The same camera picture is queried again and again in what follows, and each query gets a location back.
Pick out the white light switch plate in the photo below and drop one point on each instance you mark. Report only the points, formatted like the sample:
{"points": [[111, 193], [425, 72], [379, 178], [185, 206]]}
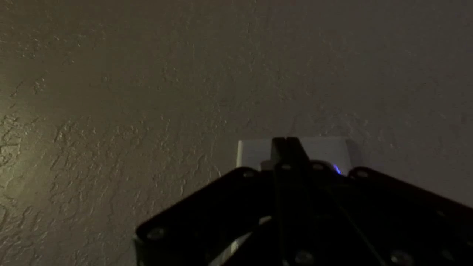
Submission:
{"points": [[323, 150]]}

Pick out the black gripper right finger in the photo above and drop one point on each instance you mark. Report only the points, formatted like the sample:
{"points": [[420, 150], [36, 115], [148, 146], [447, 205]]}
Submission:
{"points": [[385, 217]]}

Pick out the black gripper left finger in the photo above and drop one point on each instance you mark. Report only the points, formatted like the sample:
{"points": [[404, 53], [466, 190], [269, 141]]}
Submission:
{"points": [[216, 217]]}

